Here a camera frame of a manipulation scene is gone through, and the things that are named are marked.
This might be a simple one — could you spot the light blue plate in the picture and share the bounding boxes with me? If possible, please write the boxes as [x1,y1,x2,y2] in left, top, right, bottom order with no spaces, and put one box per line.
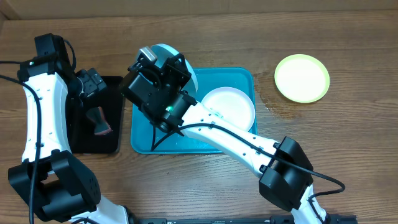
[150,43,199,102]

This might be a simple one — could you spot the yellow plate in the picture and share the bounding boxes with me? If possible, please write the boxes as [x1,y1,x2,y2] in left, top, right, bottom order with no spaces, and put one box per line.
[274,54,330,103]

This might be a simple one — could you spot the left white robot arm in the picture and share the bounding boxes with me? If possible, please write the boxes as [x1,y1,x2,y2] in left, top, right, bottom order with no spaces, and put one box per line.
[8,33,134,223]

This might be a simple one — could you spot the red green scrub sponge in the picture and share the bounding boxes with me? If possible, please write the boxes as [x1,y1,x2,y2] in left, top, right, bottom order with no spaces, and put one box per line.
[94,106,112,136]

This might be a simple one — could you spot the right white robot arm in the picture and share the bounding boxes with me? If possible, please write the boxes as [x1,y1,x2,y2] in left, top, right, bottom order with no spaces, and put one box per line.
[119,52,330,223]

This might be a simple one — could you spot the black plastic tray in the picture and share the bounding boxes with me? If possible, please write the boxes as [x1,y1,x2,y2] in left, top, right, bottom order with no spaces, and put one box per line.
[66,76,125,154]

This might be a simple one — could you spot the white plate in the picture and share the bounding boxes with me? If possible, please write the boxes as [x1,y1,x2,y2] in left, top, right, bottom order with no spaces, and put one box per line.
[201,87,256,131]

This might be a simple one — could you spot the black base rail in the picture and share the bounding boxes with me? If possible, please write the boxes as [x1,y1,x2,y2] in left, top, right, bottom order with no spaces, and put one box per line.
[124,207,358,224]

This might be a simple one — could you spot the teal plastic tray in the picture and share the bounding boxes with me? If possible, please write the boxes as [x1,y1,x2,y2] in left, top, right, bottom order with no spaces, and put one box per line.
[131,68,255,154]

